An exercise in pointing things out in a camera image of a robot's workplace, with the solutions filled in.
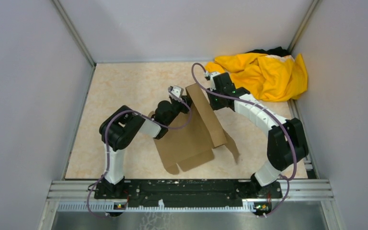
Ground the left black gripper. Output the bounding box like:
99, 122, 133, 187
166, 95, 195, 127

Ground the brown cardboard box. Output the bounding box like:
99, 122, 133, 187
154, 84, 240, 174

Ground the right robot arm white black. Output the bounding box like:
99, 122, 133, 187
205, 72, 309, 197

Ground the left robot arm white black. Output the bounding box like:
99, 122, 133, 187
97, 96, 192, 198

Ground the yellow cloth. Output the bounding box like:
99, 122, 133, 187
205, 53, 309, 102

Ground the black cloth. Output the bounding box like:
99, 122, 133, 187
247, 46, 291, 57

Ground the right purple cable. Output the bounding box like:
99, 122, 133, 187
191, 62, 298, 218

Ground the purple cable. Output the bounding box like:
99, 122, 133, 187
191, 62, 298, 218
86, 87, 193, 219

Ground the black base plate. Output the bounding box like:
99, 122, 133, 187
93, 179, 283, 208

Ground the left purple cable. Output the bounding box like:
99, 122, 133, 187
86, 87, 193, 219

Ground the aluminium frame rail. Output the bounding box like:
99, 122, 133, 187
47, 179, 334, 213

